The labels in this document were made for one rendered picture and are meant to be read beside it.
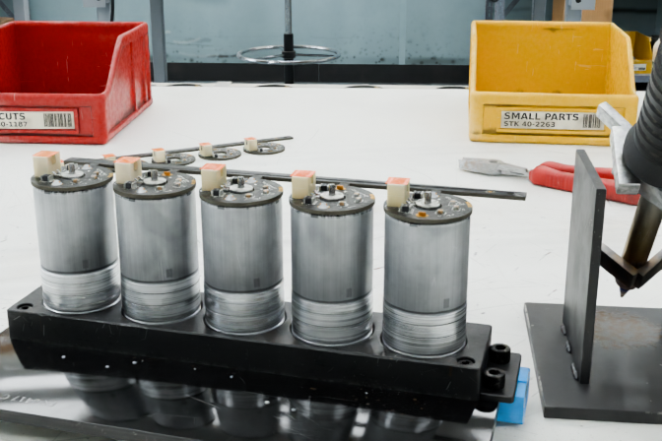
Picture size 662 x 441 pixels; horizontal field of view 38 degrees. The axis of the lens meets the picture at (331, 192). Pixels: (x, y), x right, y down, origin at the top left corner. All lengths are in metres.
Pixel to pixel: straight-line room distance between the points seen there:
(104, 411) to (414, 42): 4.49
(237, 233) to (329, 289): 0.03
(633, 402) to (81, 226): 0.17
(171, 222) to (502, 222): 0.20
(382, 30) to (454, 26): 0.35
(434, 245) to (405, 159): 0.29
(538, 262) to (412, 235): 0.15
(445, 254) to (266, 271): 0.05
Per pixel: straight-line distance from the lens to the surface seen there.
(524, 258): 0.41
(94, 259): 0.31
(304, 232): 0.27
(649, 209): 0.29
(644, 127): 0.26
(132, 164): 0.30
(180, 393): 0.28
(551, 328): 0.34
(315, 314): 0.28
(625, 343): 0.33
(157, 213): 0.29
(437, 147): 0.58
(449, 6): 4.72
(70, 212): 0.30
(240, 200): 0.28
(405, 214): 0.26
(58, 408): 0.28
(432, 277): 0.27
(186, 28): 4.82
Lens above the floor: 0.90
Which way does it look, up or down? 17 degrees down
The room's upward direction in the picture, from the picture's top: straight up
